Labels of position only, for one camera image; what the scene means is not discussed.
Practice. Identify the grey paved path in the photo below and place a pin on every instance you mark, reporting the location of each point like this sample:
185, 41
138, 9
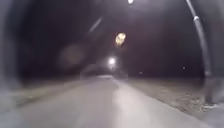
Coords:
103, 106

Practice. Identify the bare ground verge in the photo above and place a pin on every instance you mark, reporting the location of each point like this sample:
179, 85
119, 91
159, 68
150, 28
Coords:
43, 91
170, 91

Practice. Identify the grey street lamp pole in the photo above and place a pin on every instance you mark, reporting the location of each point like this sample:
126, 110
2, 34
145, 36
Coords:
203, 43

